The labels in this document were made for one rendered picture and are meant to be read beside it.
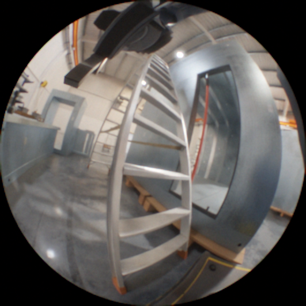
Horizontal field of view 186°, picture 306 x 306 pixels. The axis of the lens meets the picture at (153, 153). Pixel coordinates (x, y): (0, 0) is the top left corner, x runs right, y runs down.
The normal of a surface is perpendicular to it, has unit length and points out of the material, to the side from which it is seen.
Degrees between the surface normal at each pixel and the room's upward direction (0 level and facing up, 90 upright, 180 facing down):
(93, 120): 90
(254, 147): 90
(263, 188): 90
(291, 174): 90
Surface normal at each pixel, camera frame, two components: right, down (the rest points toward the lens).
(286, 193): -0.92, -0.29
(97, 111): 0.54, 0.15
